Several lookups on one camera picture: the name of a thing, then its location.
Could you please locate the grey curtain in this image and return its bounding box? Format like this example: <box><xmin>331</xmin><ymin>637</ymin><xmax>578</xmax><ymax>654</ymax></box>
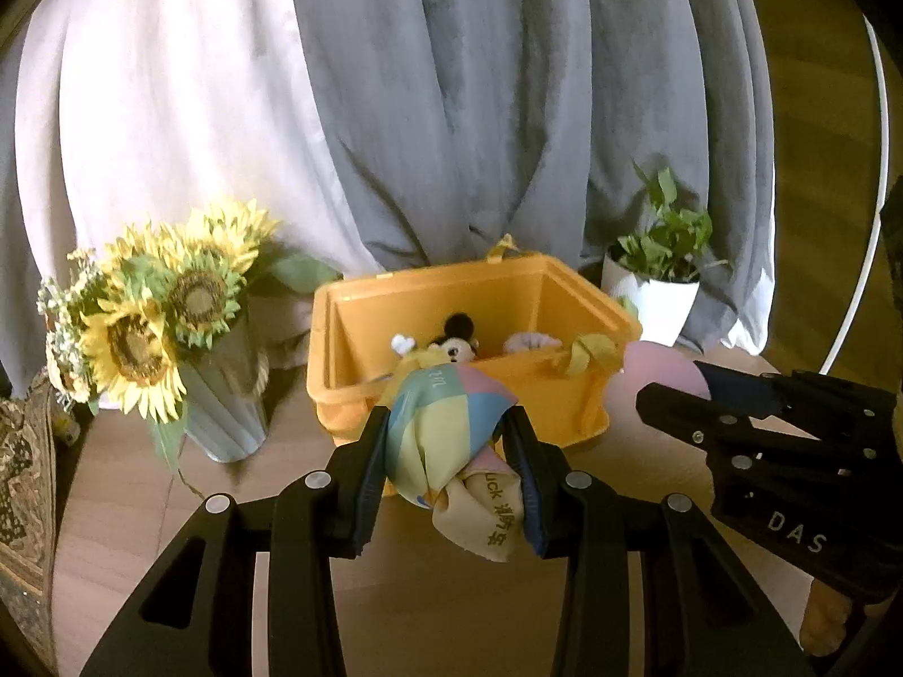
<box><xmin>2</xmin><ymin>0</ymin><xmax>774</xmax><ymax>392</ymax></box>

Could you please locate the sunflower bouquet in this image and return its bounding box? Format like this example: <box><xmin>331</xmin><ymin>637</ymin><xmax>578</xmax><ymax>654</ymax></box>
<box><xmin>37</xmin><ymin>200</ymin><xmax>338</xmax><ymax>471</ymax></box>

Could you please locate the Mickey Mouse plush toy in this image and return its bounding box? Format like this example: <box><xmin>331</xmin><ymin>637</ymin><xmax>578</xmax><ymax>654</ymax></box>
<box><xmin>391</xmin><ymin>312</ymin><xmax>479</xmax><ymax>364</ymax></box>

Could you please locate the colourful scarf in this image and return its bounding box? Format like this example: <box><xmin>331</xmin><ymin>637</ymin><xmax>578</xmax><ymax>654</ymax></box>
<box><xmin>380</xmin><ymin>356</ymin><xmax>523</xmax><ymax>562</ymax></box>

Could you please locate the grey ribbed vase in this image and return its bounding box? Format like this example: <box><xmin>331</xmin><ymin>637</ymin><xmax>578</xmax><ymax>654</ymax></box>
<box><xmin>181</xmin><ymin>316</ymin><xmax>269</xmax><ymax>465</ymax></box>

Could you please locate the white plant pot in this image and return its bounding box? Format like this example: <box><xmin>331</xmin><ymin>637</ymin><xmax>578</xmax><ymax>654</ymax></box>
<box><xmin>602</xmin><ymin>257</ymin><xmax>699</xmax><ymax>347</ymax></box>

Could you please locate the person's right hand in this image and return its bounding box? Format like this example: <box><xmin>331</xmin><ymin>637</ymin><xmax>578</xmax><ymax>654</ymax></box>
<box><xmin>799</xmin><ymin>579</ymin><xmax>854</xmax><ymax>657</ymax></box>

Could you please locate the patterned brown rug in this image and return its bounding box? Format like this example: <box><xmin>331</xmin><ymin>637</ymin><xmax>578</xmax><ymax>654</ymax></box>
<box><xmin>2</xmin><ymin>373</ymin><xmax>56</xmax><ymax>674</ymax></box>

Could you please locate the orange plastic storage crate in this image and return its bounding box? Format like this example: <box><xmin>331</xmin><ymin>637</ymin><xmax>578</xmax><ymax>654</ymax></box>
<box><xmin>306</xmin><ymin>241</ymin><xmax>641</xmax><ymax>448</ymax></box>

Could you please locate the green potted plant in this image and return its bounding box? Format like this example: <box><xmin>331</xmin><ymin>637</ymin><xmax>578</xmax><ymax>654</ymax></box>
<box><xmin>609</xmin><ymin>162</ymin><xmax>730</xmax><ymax>284</ymax></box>

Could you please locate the beige curtain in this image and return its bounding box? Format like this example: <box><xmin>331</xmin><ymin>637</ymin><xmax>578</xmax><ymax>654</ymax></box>
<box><xmin>15</xmin><ymin>0</ymin><xmax>378</xmax><ymax>276</ymax></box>

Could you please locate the white curved floor lamp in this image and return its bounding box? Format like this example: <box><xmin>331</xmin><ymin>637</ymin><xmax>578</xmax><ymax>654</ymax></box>
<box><xmin>818</xmin><ymin>12</ymin><xmax>893</xmax><ymax>376</ymax></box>

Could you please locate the pink white powder puff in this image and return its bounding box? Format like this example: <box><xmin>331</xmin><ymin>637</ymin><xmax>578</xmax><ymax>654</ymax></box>
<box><xmin>603</xmin><ymin>341</ymin><xmax>712</xmax><ymax>428</ymax></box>

